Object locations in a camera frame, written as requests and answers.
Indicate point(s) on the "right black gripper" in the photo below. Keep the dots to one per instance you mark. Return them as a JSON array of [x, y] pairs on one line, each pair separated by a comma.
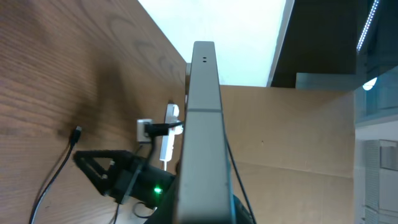
[[136, 179]]

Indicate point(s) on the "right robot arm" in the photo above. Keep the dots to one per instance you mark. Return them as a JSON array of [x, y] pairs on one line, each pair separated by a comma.
[[165, 212]]

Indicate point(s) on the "white power strip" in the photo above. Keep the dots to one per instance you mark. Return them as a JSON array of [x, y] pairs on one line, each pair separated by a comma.
[[167, 145]]

